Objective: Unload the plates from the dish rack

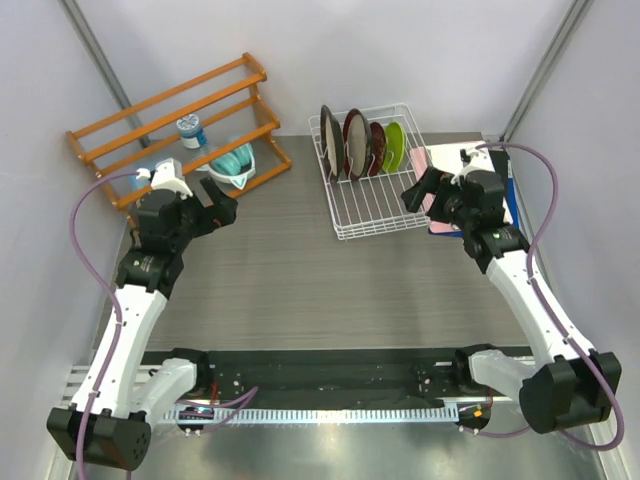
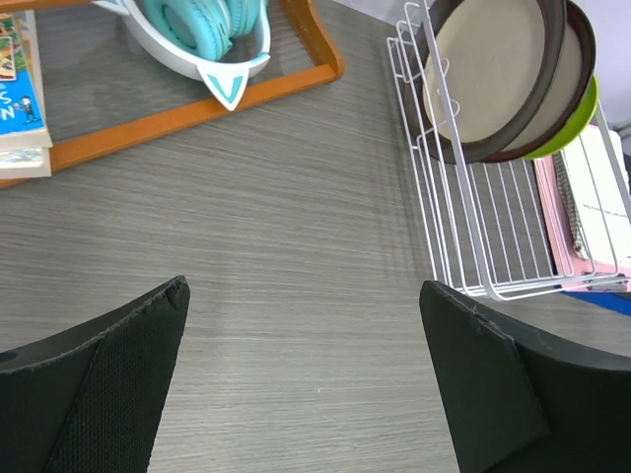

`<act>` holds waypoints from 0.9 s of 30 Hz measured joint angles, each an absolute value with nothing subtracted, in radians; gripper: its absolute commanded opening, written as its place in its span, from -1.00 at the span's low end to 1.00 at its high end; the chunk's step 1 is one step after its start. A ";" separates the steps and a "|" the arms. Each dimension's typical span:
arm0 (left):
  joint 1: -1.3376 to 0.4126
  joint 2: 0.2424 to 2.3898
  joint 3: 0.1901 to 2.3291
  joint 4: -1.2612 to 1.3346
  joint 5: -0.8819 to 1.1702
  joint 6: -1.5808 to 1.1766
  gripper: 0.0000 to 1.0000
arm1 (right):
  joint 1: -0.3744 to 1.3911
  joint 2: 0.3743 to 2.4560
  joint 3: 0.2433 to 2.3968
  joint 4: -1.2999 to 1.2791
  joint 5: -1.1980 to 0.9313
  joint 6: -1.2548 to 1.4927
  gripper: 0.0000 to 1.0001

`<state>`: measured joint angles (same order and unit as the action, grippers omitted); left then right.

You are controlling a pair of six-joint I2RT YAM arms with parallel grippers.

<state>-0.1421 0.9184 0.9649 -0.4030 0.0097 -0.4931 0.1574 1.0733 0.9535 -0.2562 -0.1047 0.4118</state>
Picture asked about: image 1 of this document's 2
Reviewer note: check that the blue snack box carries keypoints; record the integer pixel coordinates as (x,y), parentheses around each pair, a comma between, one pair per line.
(153,172)

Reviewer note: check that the lime green small plate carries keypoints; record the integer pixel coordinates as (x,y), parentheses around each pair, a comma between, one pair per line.
(396,144)

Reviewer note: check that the blue clipboard folder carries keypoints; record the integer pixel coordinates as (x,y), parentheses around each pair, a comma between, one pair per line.
(507,190)

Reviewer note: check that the red floral small plate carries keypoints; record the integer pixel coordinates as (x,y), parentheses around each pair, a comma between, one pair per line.
(378,148)

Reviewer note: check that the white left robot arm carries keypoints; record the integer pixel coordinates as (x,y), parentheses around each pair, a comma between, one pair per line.
(109,421)

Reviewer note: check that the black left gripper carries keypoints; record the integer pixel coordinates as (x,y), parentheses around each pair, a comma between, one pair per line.
(223,210)

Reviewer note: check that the dark red cream plate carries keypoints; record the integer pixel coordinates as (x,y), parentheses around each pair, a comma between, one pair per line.
(358,144)

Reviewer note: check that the pink white booklet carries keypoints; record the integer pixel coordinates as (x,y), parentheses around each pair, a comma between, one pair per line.
(445,157)

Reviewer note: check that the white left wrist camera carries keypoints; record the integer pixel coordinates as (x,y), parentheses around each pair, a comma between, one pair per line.
(178,182)

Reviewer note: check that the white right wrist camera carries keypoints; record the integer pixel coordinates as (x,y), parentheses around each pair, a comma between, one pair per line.
(473,159)

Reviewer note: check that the teal white bowl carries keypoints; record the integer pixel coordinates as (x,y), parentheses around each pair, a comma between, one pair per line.
(235,168)

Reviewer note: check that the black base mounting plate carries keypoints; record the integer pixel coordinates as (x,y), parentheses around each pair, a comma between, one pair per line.
(340,378)

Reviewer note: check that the white wire dish rack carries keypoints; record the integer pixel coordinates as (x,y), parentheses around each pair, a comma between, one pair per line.
(372,205)

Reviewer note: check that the clear bottle blue cap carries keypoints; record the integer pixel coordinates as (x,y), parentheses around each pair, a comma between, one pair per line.
(193,136)

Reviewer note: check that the white slotted cable duct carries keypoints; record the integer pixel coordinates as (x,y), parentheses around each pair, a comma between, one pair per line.
(184,417)

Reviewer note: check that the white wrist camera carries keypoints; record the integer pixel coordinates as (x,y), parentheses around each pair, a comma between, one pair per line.
(178,182)
(473,159)

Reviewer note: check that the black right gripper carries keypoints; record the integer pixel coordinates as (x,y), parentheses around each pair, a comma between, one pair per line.
(431,182)

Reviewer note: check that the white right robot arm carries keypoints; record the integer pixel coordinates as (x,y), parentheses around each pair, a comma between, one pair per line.
(570,383)

